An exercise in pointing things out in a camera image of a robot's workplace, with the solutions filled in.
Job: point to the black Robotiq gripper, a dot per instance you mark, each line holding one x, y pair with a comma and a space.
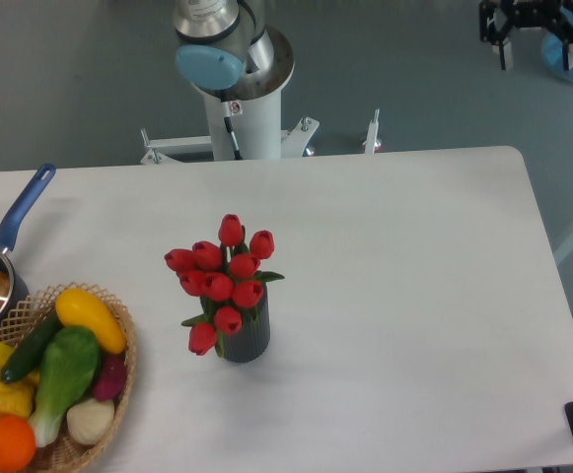
497, 18

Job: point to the red tulip bouquet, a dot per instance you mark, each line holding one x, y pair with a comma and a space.
220, 275

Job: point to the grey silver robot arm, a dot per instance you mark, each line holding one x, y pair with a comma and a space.
226, 49

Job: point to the dark grey ribbed vase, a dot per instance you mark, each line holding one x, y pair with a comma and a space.
252, 339

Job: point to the yellow squash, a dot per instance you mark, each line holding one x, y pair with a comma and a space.
77, 307

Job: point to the purple red onion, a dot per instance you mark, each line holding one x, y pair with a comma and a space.
111, 378

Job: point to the green bok choy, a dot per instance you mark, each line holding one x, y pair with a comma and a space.
67, 369

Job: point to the white garlic bulb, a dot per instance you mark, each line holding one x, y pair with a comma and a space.
88, 421

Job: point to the dark green cucumber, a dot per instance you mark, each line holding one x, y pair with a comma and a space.
28, 354

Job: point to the yellow bell pepper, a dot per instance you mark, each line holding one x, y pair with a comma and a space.
0, 399

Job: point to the orange fruit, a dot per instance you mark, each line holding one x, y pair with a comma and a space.
17, 443

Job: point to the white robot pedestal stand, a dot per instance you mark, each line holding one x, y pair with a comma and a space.
238, 130

